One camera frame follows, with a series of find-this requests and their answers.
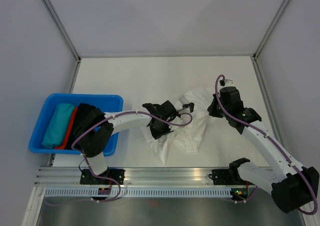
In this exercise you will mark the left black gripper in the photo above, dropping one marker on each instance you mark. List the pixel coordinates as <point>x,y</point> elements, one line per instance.
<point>157,135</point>

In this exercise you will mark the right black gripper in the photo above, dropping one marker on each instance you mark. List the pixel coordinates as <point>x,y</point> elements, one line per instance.
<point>211,108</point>

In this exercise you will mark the white printed t shirt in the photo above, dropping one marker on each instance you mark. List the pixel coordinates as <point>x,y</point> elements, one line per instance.
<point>185,138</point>

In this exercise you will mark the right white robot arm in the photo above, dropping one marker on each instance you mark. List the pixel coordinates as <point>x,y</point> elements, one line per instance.
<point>290,184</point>

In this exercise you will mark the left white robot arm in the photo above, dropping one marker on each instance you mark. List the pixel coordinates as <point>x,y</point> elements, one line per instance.
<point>92,134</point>

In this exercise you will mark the blue plastic bin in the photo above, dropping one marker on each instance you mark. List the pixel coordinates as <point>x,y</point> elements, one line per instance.
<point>110,103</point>

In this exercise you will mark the black rolled t shirt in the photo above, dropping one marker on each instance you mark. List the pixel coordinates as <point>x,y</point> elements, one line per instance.
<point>83,110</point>

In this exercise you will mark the red rolled t shirt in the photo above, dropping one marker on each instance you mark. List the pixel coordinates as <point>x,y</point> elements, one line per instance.
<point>63,145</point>

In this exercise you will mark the teal rolled t shirt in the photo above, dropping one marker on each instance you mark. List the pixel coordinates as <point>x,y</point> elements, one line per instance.
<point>58,126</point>

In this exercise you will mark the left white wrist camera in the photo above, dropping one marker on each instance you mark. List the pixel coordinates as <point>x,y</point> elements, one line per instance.
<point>185,114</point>

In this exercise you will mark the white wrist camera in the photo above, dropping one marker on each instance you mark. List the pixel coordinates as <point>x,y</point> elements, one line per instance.
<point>185,114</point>
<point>226,83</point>

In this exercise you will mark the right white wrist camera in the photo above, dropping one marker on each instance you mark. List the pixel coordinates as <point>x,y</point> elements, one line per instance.
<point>226,83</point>

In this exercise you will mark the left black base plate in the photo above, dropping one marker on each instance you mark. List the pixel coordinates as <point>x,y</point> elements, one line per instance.
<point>116,174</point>

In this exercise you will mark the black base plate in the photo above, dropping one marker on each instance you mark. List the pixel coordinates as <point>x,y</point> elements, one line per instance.
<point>116,174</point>
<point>226,177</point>

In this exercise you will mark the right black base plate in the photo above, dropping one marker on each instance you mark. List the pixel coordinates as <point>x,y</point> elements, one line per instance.
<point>226,177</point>

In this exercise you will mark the right aluminium frame post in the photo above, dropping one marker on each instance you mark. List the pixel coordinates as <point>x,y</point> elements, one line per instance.
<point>271,27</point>

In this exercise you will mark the aluminium frame post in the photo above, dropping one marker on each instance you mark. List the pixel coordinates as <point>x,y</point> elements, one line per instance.
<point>61,29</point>
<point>271,27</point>

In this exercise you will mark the white slotted cable duct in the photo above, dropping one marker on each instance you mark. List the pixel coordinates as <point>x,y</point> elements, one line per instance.
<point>136,192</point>

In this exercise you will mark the aluminium mounting rail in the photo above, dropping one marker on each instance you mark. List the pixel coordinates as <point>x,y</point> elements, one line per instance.
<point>133,176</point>

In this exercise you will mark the left aluminium frame post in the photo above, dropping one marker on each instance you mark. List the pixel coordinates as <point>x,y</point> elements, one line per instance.
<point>61,29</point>

